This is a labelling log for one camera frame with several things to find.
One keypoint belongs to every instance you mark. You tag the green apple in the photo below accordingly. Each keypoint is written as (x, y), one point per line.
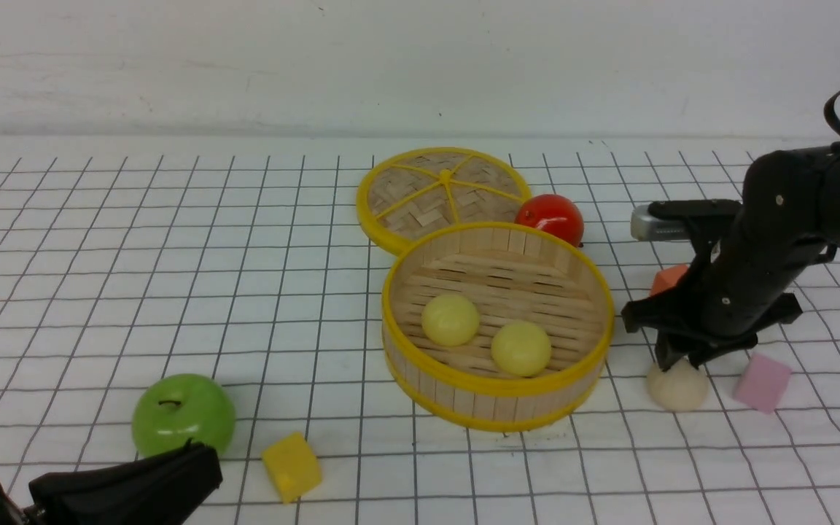
(181, 408)

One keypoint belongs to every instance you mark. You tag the red tomato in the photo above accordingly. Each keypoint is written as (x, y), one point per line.
(555, 215)

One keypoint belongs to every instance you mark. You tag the pink cube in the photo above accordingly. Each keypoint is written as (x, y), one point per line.
(763, 383)

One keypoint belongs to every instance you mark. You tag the white grid tablecloth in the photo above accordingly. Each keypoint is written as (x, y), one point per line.
(118, 269)

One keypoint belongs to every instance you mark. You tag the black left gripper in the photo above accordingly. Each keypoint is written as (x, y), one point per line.
(163, 489)

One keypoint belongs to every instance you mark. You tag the yellow bun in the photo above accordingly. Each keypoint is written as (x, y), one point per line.
(521, 348)
(450, 320)

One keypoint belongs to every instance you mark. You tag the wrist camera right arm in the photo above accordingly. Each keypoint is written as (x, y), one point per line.
(693, 220)

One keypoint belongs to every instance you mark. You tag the yellow cube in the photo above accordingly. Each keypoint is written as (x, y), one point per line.
(292, 467)

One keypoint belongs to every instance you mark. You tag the yellow bun front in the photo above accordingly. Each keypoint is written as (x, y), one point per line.
(521, 348)

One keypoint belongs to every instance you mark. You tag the woven bamboo steamer lid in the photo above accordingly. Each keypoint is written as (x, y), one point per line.
(413, 194)

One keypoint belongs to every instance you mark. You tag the bamboo steamer tray yellow rim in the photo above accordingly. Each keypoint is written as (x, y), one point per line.
(509, 272)

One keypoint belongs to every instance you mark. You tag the orange cube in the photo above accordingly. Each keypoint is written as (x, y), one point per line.
(667, 278)

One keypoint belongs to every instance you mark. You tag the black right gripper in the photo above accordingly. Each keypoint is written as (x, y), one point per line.
(722, 302)

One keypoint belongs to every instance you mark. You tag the beige bun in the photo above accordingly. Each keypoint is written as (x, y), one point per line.
(682, 388)

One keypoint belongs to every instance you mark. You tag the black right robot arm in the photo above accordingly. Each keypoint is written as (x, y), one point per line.
(792, 193)

